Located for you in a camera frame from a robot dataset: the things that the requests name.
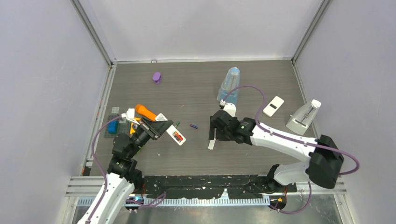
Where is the small white remote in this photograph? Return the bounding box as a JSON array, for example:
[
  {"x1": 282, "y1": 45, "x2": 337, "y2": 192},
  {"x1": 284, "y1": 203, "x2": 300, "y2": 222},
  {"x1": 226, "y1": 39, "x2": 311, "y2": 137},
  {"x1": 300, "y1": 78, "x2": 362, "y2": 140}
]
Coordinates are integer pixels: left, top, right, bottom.
[{"x1": 262, "y1": 96, "x2": 284, "y2": 117}]

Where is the white remote control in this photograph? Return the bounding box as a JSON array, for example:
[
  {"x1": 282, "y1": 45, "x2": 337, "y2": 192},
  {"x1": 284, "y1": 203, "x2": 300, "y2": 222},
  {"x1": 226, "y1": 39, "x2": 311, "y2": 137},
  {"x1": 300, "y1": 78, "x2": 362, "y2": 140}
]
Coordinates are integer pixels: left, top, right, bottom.
[{"x1": 156, "y1": 113, "x2": 186, "y2": 146}]

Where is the yellow tape measure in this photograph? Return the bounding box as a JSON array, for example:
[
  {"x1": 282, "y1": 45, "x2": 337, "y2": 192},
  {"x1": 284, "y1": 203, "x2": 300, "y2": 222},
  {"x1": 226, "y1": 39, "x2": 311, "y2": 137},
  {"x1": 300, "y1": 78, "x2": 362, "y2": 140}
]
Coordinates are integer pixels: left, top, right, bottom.
[{"x1": 129, "y1": 123, "x2": 139, "y2": 135}]

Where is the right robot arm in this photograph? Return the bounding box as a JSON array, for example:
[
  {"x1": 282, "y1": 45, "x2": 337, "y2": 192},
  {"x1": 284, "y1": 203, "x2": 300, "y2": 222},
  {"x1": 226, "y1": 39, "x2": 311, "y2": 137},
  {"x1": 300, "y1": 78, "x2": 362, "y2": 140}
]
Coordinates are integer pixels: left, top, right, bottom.
[{"x1": 209, "y1": 110, "x2": 344, "y2": 192}]

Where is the purple cable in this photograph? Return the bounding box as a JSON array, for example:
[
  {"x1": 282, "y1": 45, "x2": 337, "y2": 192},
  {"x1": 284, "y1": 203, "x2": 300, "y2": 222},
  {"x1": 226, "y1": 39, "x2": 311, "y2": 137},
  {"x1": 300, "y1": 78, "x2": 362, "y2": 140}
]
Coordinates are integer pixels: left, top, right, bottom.
[
  {"x1": 222, "y1": 85, "x2": 361, "y2": 176},
  {"x1": 85, "y1": 116, "x2": 124, "y2": 224}
]

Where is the purple cap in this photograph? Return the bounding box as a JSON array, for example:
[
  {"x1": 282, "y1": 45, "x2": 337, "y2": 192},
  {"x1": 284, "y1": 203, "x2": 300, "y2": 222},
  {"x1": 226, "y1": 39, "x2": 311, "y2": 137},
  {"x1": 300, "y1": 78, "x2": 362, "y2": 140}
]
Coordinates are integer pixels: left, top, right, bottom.
[{"x1": 152, "y1": 72, "x2": 162, "y2": 84}]

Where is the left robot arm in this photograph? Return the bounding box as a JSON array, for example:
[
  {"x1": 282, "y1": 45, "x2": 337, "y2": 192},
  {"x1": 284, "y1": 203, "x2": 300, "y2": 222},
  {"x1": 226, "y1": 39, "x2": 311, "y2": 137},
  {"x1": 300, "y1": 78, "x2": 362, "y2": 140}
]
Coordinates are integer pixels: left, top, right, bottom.
[{"x1": 78, "y1": 118, "x2": 173, "y2": 224}]

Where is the white battery cover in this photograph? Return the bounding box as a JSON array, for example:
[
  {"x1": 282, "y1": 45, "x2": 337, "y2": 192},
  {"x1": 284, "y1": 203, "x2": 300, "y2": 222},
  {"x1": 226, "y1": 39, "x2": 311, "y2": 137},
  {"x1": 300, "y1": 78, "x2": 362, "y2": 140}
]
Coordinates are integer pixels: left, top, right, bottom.
[{"x1": 208, "y1": 139, "x2": 216, "y2": 150}]

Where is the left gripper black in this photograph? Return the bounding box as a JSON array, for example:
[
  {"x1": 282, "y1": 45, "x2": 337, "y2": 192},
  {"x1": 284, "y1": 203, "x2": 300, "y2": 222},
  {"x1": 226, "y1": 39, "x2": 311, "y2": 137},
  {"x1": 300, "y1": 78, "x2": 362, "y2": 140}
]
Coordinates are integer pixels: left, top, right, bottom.
[{"x1": 128, "y1": 117, "x2": 172, "y2": 157}]

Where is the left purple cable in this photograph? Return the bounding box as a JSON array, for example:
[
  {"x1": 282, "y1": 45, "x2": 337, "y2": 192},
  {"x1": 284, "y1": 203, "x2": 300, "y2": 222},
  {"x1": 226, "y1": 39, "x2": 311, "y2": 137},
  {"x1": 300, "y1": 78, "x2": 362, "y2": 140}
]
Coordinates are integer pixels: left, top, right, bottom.
[{"x1": 85, "y1": 116, "x2": 124, "y2": 224}]

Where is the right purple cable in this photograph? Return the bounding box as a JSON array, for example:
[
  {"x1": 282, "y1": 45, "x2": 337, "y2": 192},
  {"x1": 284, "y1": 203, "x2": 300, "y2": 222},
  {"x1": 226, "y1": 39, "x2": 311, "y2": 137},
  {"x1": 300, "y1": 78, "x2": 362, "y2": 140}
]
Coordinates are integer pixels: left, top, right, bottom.
[{"x1": 222, "y1": 85, "x2": 361, "y2": 176}]

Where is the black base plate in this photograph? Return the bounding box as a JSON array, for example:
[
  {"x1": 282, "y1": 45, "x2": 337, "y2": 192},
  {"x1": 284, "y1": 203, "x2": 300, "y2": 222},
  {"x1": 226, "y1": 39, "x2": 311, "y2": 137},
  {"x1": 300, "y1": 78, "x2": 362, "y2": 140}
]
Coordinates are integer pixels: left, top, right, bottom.
[{"x1": 134, "y1": 174, "x2": 297, "y2": 199}]

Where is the blue lego brick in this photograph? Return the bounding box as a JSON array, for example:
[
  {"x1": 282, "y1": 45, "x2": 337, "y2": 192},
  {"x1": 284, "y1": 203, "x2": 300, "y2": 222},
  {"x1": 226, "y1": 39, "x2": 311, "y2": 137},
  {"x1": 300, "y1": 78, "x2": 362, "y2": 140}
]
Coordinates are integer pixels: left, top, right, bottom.
[{"x1": 107, "y1": 120, "x2": 119, "y2": 134}]

